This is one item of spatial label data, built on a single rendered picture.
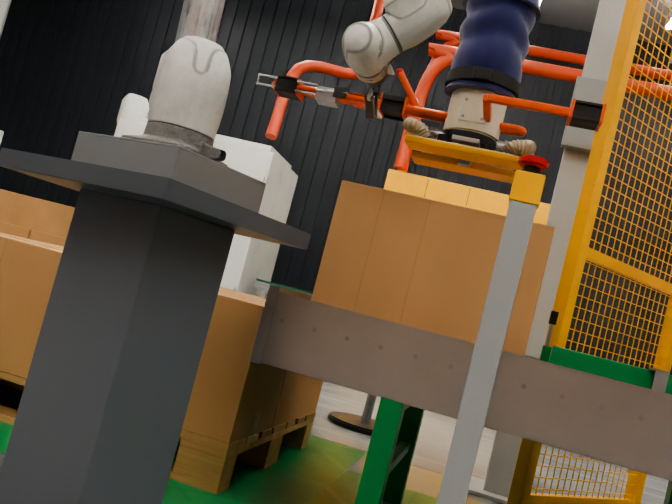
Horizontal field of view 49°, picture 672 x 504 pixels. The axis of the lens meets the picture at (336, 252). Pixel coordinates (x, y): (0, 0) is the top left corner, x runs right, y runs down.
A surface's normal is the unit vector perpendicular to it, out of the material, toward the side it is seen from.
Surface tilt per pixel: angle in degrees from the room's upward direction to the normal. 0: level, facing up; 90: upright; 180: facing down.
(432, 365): 90
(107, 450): 90
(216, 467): 90
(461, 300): 90
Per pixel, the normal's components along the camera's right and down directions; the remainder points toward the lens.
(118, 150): -0.48, -0.18
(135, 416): 0.84, 0.18
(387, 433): -0.22, -0.12
